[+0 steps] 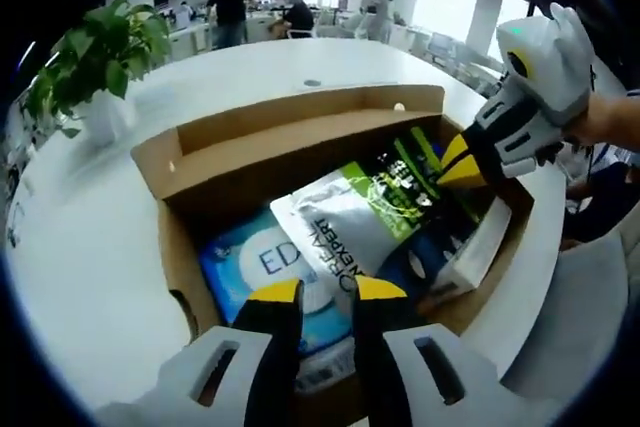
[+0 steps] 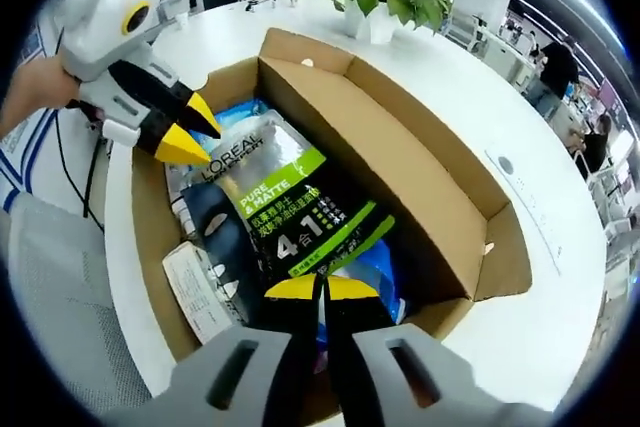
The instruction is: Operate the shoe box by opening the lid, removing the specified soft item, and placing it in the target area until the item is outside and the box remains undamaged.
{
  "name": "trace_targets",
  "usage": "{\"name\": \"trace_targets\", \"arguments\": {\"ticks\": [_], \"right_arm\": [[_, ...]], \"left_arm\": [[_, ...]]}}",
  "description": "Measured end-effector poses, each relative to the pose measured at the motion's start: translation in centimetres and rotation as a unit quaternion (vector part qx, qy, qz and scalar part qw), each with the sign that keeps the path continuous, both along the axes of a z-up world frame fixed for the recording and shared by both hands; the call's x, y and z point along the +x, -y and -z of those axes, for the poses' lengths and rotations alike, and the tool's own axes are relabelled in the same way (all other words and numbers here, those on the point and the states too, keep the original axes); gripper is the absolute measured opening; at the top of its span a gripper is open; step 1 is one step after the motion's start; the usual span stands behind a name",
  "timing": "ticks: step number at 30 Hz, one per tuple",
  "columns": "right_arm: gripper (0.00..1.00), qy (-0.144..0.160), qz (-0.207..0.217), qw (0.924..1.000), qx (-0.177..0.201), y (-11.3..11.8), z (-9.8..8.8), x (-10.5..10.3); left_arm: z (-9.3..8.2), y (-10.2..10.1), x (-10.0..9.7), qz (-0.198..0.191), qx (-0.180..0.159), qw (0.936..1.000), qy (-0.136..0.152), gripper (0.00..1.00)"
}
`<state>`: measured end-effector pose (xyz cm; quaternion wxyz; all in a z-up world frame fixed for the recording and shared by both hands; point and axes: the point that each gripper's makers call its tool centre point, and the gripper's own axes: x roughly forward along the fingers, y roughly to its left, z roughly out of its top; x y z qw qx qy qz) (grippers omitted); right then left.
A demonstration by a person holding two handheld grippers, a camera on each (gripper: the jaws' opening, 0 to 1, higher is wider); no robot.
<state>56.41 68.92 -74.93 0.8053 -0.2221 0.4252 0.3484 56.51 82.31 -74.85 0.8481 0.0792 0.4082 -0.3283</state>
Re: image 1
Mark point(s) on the grey chair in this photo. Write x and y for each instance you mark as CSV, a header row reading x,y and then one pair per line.
x,y
575,307

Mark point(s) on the white green pouch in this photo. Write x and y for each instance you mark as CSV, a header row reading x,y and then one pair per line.
x,y
350,217

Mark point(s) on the potted green plant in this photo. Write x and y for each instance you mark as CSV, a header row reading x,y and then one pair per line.
x,y
100,62

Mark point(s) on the brown cardboard shoe box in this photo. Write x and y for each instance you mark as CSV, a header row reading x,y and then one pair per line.
x,y
225,162

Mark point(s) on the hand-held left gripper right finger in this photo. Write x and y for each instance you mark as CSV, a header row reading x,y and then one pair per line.
x,y
380,347

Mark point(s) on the blue wet wipes pack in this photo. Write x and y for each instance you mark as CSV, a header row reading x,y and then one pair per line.
x,y
235,267

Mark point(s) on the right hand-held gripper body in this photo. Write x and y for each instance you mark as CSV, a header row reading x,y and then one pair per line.
x,y
555,62

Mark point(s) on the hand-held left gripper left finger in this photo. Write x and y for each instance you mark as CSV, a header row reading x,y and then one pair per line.
x,y
270,347

